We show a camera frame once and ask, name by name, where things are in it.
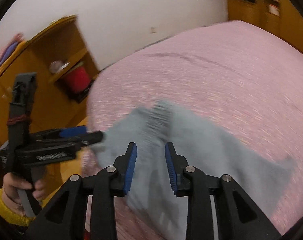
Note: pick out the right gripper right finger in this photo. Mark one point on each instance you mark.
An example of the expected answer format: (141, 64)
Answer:
(216, 206)

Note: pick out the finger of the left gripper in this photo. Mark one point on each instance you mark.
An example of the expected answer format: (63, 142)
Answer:
(71, 142)
(62, 132)

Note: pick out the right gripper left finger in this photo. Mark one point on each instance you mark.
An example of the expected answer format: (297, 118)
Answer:
(64, 215)

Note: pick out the grey fleece pants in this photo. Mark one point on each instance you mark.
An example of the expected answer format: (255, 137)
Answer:
(205, 146)

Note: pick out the left hand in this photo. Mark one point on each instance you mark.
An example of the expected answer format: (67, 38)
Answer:
(10, 196)

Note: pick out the red container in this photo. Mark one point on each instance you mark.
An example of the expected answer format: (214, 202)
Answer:
(77, 80)

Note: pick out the yellow left sleeve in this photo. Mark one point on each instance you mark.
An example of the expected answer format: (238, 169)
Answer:
(12, 212)

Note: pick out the small plastic cup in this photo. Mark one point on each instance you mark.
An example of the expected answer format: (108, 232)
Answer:
(56, 66)

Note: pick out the wooden nightstand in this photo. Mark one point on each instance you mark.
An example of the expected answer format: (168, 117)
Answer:
(55, 105)

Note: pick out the pink floral bed sheet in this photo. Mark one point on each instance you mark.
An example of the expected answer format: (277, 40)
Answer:
(230, 99)

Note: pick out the pink box in wardrobe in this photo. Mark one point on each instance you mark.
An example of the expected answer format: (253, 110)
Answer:
(274, 9)

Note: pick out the wooden wardrobe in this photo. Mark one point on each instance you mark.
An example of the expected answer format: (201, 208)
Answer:
(288, 26)

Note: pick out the white wall socket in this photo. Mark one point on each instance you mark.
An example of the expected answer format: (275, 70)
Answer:
(153, 30)

